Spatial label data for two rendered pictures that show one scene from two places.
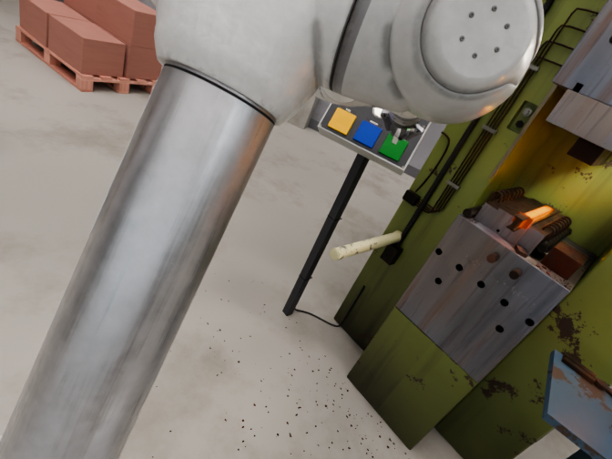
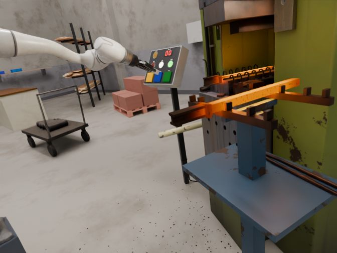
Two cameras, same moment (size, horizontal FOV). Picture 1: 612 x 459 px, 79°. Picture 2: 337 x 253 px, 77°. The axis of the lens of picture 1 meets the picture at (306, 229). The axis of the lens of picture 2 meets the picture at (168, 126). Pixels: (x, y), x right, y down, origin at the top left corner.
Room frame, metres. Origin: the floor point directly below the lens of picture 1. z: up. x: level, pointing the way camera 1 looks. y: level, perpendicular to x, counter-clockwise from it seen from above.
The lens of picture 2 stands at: (0.08, -1.09, 1.18)
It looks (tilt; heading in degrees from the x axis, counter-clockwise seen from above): 20 degrees down; 40
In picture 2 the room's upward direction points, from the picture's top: 9 degrees counter-clockwise
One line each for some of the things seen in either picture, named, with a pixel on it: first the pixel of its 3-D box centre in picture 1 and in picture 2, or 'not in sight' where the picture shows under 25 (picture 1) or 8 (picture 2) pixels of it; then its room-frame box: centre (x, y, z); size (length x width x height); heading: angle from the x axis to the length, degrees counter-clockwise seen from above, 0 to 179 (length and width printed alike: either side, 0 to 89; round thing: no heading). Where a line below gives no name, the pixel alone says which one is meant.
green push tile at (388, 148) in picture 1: (393, 147); (167, 77); (1.28, -0.16, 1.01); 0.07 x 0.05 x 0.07; 80
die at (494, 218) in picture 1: (525, 218); (249, 79); (1.34, -0.71, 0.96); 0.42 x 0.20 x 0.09; 145
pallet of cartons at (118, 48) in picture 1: (92, 30); (133, 94); (3.41, 2.57, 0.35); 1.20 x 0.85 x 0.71; 72
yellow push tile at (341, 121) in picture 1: (341, 121); (150, 77); (1.32, 0.04, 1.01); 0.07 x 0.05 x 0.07; 80
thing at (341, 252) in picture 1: (369, 244); (186, 128); (1.29, -0.25, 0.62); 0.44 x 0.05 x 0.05; 145
